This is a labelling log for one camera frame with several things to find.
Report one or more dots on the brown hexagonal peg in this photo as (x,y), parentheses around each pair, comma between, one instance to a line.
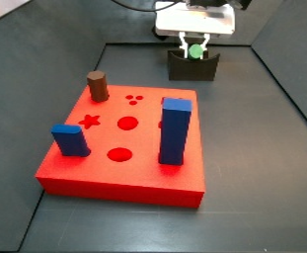
(97,83)

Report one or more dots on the short blue rounded block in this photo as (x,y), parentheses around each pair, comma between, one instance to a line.
(70,140)

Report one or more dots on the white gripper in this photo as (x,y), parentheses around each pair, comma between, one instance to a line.
(179,19)

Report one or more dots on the green cylinder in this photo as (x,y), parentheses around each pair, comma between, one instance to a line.
(195,51)

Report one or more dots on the tall blue rectangular block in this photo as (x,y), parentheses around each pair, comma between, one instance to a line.
(174,128)

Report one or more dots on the black curved cradle stand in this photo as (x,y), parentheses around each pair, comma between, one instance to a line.
(191,69)

